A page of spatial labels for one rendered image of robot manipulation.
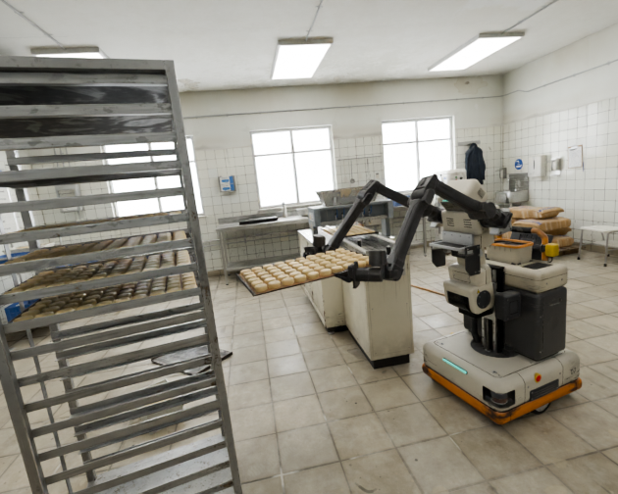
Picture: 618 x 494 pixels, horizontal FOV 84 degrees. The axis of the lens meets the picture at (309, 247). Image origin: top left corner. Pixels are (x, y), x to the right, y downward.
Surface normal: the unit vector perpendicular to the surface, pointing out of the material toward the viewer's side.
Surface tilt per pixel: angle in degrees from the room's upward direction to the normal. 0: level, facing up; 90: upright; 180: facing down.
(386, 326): 90
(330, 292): 90
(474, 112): 90
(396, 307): 90
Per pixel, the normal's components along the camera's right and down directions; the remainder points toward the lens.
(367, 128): 0.18, 0.16
